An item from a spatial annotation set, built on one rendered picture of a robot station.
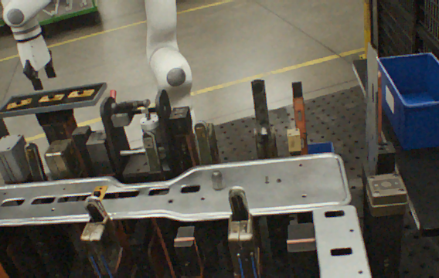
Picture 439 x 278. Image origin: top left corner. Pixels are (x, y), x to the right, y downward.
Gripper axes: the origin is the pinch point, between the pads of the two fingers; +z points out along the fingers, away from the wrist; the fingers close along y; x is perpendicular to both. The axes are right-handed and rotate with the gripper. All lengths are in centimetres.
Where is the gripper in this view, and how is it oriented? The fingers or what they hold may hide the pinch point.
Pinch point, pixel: (45, 80)
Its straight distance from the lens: 158.7
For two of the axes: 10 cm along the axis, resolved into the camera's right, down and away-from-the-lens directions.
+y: -1.6, 5.3, -8.3
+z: 1.7, 8.5, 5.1
